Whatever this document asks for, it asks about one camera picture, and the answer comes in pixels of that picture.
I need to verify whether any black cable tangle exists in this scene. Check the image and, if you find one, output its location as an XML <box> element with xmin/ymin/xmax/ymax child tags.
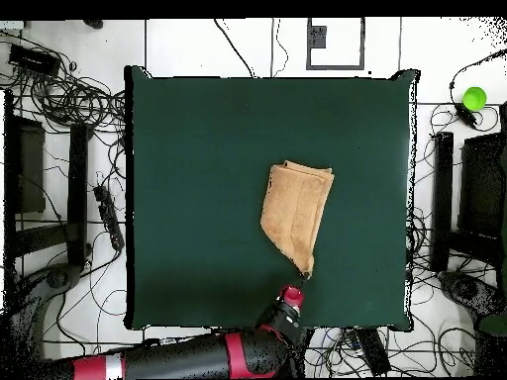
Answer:
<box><xmin>0</xmin><ymin>31</ymin><xmax>127</xmax><ymax>136</ymax></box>

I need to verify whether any tan terry towel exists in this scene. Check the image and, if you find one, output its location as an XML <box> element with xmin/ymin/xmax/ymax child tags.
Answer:
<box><xmin>259</xmin><ymin>159</ymin><xmax>336</xmax><ymax>280</ymax></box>

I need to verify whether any dark green table cloth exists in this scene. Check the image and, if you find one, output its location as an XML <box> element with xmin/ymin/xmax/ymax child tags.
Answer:
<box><xmin>123</xmin><ymin>64</ymin><xmax>421</xmax><ymax>332</ymax></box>

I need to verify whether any black upright bar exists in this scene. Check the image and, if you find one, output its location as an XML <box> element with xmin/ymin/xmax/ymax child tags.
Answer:
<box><xmin>431</xmin><ymin>131</ymin><xmax>456</xmax><ymax>273</ymax></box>
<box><xmin>65</xmin><ymin>123</ymin><xmax>91</xmax><ymax>267</ymax></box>

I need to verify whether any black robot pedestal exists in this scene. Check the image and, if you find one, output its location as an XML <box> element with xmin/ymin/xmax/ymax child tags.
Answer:
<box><xmin>287</xmin><ymin>328</ymin><xmax>310</xmax><ymax>379</ymax></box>

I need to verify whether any bright green ball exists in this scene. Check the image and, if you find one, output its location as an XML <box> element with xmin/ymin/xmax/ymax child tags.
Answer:
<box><xmin>461</xmin><ymin>85</ymin><xmax>488</xmax><ymax>112</ymax></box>

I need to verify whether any black power adapter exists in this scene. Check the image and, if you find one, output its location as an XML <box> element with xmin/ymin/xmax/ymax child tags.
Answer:
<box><xmin>455</xmin><ymin>103</ymin><xmax>479</xmax><ymax>129</ymax></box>

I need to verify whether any black power brick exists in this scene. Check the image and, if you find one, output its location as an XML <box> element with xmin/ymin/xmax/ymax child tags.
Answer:
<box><xmin>355</xmin><ymin>328</ymin><xmax>392</xmax><ymax>377</ymax></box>

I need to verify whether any thin black cable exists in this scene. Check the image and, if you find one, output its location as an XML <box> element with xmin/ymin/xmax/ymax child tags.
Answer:
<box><xmin>269</xmin><ymin>17</ymin><xmax>289</xmax><ymax>79</ymax></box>

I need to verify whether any black power strip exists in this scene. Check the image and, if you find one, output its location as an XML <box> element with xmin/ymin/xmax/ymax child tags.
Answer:
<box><xmin>92</xmin><ymin>184</ymin><xmax>126</xmax><ymax>252</ymax></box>

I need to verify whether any long black cable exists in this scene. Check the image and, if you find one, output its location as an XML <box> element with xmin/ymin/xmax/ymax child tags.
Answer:
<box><xmin>213</xmin><ymin>17</ymin><xmax>255</xmax><ymax>79</ymax></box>

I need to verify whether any black flat panel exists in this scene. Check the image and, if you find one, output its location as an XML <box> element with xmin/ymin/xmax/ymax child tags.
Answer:
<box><xmin>14</xmin><ymin>116</ymin><xmax>48</xmax><ymax>215</ymax></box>
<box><xmin>457</xmin><ymin>132</ymin><xmax>507</xmax><ymax>238</ymax></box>

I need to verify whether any black electronics box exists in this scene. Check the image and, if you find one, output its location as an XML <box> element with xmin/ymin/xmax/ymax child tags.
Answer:
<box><xmin>7</xmin><ymin>43</ymin><xmax>61</xmax><ymax>76</ymax></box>

